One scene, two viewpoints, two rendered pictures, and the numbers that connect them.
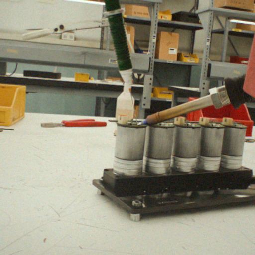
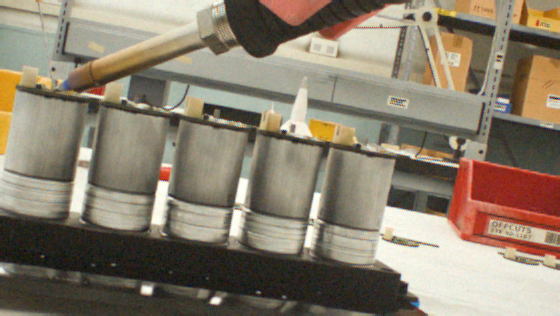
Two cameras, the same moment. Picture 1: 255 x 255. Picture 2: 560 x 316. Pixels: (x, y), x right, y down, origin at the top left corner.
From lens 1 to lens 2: 0.16 m
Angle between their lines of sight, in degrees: 14
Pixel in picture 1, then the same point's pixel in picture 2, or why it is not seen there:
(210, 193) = (213, 293)
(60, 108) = not seen: hidden behind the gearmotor
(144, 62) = (468, 111)
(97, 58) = (363, 91)
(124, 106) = not seen: hidden behind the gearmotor
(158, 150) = (109, 165)
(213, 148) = (280, 193)
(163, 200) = (52, 275)
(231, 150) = (339, 211)
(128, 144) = (23, 135)
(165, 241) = not seen: outside the picture
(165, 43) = (541, 83)
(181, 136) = (185, 145)
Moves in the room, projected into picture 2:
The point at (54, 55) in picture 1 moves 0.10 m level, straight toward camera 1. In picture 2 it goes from (267, 75) to (265, 73)
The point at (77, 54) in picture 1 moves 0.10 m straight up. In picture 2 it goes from (320, 78) to (326, 45)
